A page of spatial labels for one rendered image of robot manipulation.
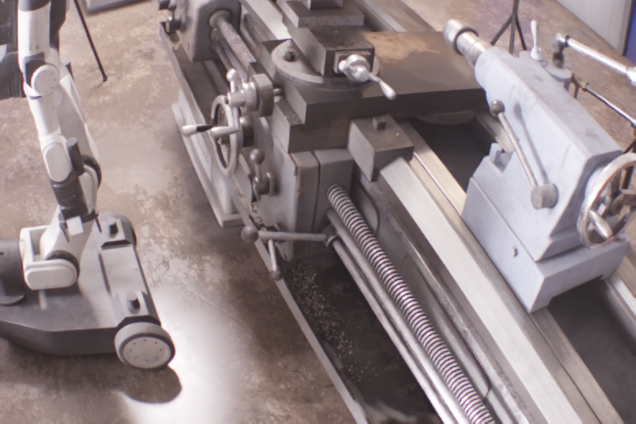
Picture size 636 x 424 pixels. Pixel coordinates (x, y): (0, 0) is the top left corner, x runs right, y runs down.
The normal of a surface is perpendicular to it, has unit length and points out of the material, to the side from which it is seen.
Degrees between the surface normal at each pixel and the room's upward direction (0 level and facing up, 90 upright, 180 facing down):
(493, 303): 36
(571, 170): 82
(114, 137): 0
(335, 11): 0
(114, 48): 0
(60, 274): 90
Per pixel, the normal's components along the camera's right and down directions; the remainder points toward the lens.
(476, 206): -0.93, 0.15
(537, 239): -0.77, -0.26
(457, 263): -0.47, -0.57
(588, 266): 0.36, 0.57
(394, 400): 0.09, -0.81
